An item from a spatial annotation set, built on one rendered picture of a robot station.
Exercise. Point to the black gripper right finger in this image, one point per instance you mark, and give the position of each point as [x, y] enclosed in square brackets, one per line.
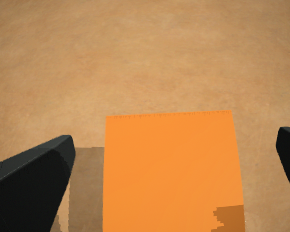
[283, 148]

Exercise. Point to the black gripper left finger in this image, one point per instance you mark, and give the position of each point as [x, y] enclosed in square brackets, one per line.
[32, 185]

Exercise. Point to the orange block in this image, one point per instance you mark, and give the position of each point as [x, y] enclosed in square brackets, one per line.
[172, 172]

